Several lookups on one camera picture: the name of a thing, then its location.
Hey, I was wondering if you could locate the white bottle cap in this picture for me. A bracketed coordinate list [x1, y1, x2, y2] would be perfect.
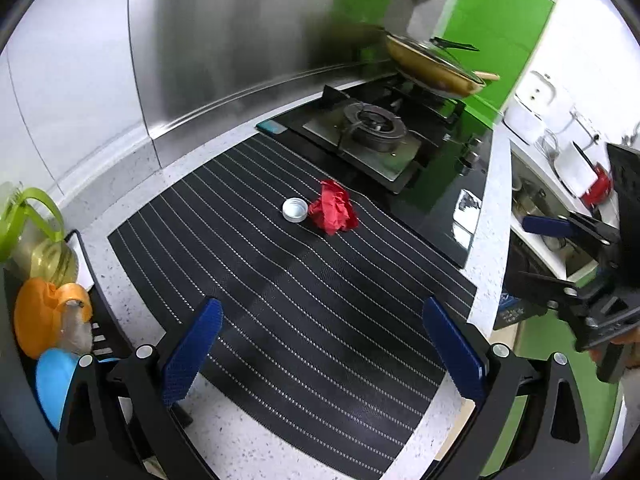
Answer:
[281, 198, 311, 224]

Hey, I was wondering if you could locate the green-lid storage jar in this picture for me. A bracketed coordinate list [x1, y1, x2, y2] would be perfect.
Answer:
[0, 182, 81, 286]

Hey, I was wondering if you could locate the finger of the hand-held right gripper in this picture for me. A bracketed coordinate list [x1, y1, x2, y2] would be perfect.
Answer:
[517, 270, 583, 312]
[522, 211, 621, 258]

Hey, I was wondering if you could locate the steel sink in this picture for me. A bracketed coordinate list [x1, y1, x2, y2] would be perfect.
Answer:
[510, 160, 601, 281]

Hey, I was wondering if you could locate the red container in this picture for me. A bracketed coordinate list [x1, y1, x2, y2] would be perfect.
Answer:
[582, 165, 613, 208]

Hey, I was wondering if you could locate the white paper sheet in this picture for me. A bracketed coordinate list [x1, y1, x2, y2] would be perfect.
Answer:
[75, 240, 97, 292]

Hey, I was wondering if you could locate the white utensil holder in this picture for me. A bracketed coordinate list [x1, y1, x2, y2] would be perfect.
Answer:
[555, 141, 601, 196]

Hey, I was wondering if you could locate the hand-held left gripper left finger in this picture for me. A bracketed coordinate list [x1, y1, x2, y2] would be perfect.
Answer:
[57, 297, 224, 480]

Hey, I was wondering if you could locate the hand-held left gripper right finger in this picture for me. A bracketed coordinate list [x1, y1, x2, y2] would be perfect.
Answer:
[421, 296, 596, 480]

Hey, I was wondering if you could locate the red crumpled paper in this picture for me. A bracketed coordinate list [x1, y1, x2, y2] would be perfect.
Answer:
[307, 178, 360, 236]

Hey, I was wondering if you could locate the blue-lid storage jar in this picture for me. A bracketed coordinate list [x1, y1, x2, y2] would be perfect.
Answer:
[35, 349, 83, 433]

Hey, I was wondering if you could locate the black striped woven mat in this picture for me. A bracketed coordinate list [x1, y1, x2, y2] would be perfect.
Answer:
[107, 135, 478, 478]

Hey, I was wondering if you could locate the orange-lid storage jar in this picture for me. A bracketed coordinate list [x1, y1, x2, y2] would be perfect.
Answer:
[14, 277, 96, 361]

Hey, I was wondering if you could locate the golden frying pan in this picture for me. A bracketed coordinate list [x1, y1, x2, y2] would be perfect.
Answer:
[385, 40, 501, 100]

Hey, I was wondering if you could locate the white wall socket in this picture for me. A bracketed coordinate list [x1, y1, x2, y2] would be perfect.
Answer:
[515, 71, 555, 116]

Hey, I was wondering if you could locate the white plug adapter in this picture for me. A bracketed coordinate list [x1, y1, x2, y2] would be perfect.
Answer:
[505, 102, 546, 143]

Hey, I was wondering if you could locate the black gas stove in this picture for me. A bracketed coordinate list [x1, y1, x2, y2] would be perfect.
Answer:
[270, 72, 496, 270]

